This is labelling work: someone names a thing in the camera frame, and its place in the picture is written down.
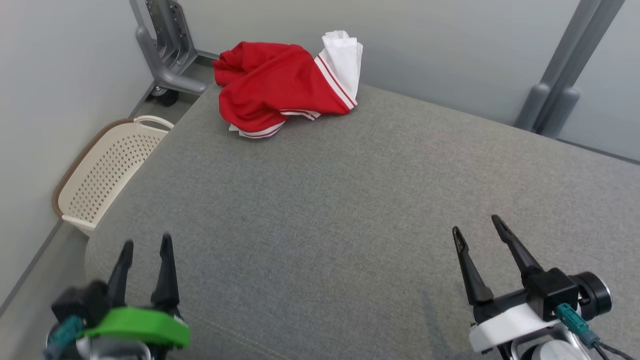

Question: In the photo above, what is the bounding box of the red white-sleeved T-shirt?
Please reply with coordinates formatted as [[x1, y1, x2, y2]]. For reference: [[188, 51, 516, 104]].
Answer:
[[213, 30, 364, 140]]

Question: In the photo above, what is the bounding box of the grey partition post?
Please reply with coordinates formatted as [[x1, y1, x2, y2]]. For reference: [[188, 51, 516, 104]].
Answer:
[[514, 0, 608, 132], [540, 0, 626, 140]]

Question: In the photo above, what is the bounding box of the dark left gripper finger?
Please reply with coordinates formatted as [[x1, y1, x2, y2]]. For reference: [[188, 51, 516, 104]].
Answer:
[[107, 240, 135, 308], [151, 233, 181, 313]]

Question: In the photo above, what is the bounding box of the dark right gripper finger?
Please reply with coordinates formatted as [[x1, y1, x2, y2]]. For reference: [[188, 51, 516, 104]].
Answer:
[[452, 226, 495, 307], [491, 215, 543, 281]]

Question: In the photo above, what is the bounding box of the cream perforated laundry basket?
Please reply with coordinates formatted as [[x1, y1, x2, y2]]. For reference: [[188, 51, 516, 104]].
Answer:
[[52, 115, 175, 237]]

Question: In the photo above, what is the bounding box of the teal plug left camera cable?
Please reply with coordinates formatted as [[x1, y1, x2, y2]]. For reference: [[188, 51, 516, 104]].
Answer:
[[44, 315, 85, 360]]

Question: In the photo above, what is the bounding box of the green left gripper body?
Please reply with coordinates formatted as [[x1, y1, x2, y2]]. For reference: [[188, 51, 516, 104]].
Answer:
[[77, 306, 191, 349]]

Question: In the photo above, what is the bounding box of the black caster wheel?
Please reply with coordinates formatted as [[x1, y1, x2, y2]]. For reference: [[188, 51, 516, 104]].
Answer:
[[150, 86, 180, 107]]

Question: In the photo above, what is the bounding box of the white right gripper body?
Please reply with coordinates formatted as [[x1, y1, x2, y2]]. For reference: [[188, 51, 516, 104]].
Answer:
[[469, 289, 561, 355]]

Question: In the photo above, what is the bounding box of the grey metal caster leg frame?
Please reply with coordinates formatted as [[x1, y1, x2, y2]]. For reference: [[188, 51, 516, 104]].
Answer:
[[129, 0, 208, 96]]

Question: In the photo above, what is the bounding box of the teal plug camera cable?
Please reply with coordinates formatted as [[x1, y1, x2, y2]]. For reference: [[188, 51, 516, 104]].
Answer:
[[555, 302, 640, 360], [44, 315, 85, 360]]

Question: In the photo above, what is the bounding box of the teal plug right camera cable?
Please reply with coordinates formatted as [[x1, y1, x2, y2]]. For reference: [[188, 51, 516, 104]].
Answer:
[[555, 302, 640, 360]]

